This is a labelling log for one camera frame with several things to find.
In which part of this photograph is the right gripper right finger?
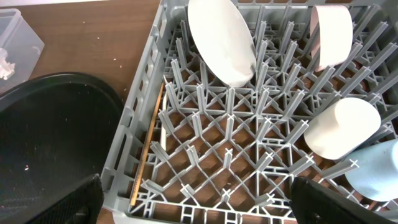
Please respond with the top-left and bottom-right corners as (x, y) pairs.
(290, 177), (394, 224)

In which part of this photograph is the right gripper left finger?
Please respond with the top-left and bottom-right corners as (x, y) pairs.
(27, 174), (104, 223)

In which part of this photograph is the blue cup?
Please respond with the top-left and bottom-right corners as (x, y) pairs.
(345, 139), (397, 202)

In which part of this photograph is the white paper cup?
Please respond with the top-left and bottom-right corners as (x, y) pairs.
(303, 98), (381, 160)

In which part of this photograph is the wooden chopstick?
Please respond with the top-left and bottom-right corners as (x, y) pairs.
(130, 83), (164, 206)

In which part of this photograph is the pink bowl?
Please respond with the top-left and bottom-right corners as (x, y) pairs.
(310, 5), (353, 72)

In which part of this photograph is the grey plate with rice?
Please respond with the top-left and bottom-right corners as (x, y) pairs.
(187, 0), (256, 88)

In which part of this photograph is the grey dishwasher rack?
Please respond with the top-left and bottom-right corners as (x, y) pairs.
(101, 1), (397, 223)

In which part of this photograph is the round black tray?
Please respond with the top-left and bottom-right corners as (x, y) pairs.
(1, 72), (123, 223)

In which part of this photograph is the crumpled white tissue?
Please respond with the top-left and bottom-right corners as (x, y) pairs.
(0, 48), (15, 80)

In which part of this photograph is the clear plastic bin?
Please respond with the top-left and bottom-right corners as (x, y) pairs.
(1, 9), (45, 93)

